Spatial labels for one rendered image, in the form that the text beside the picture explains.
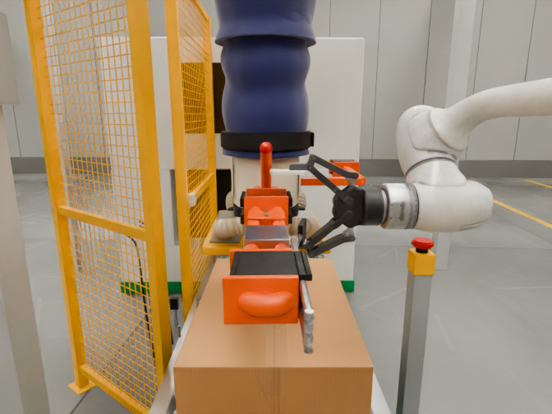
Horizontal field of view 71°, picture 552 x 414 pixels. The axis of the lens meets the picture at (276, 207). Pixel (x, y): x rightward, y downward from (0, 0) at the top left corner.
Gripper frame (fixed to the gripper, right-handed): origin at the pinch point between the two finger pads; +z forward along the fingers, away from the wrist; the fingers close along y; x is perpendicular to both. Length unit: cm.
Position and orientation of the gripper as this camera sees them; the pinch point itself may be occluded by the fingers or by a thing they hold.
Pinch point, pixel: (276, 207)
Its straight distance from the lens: 75.0
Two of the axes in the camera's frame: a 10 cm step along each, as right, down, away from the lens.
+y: 0.0, 9.7, 2.3
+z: -10.0, 0.1, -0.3
